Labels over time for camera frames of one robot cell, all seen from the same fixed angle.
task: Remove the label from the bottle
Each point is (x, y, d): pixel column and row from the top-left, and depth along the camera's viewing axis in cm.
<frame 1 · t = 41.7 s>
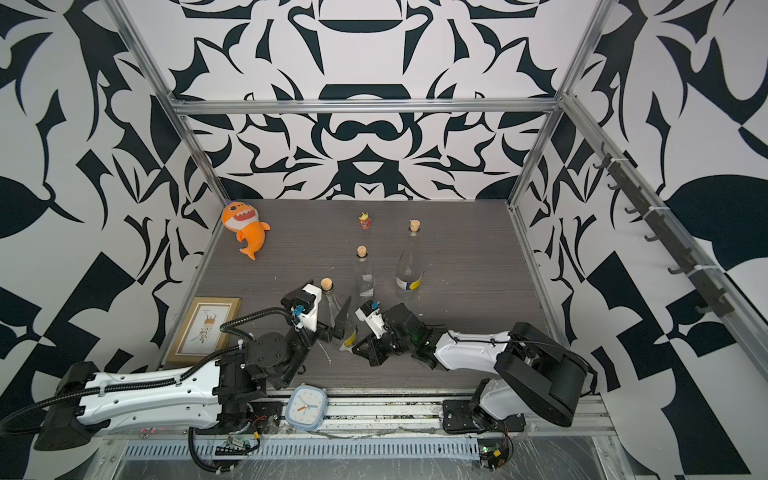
left hand: (323, 288, 67), fingers open
right hand: (351, 348, 79), fingers closed
small clear bottle with cork: (365, 275, 88), point 13 cm above the table
tall clear bottle yellow label: (410, 270, 91), point 12 cm above the table
orange shark plush toy: (243, 219, 107), point 9 cm above the table
small red yellow toy figure: (365, 220, 110), point 7 cm above the table

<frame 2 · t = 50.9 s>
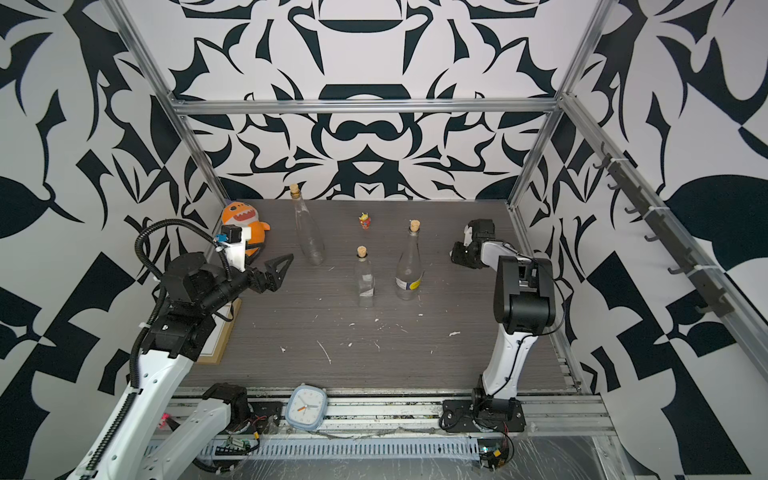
left hand: (270, 245, 69), fingers open
right hand: (456, 250, 103), fingers open
clear glass bottle with cork: (311, 242, 100), point 9 cm above the table
the other named things where they were.

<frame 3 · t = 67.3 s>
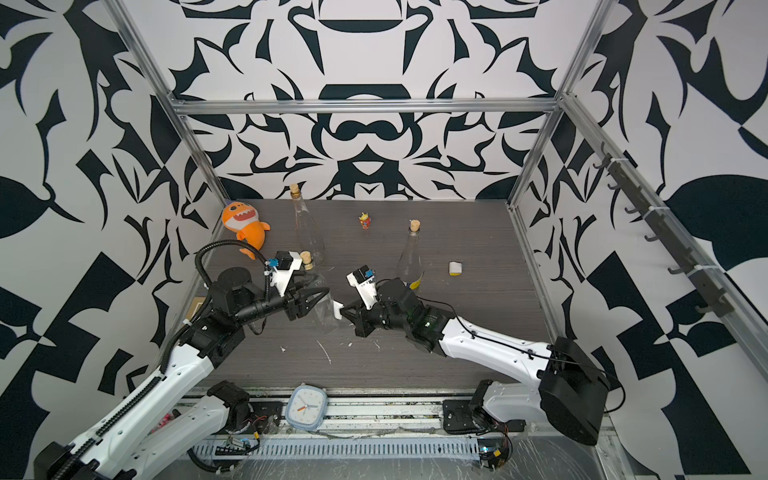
left hand: (317, 276, 71), fingers open
right hand: (339, 308, 73), fingers closed
yellow blue bottle label: (455, 268, 102), point 3 cm above the table
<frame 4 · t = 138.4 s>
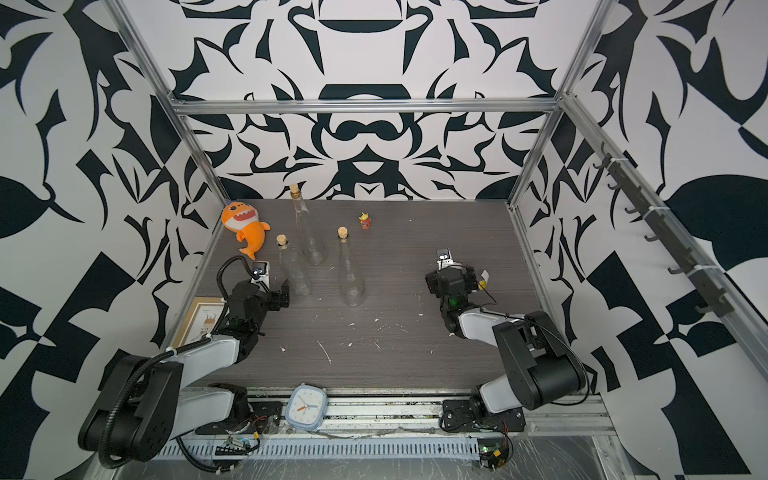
left hand: (264, 276, 90), fingers open
right hand: (451, 264, 93), fingers open
small clear bottle with cork: (294, 267, 88), point 14 cm above the table
tall clear bottle yellow label: (352, 289, 98), on the table
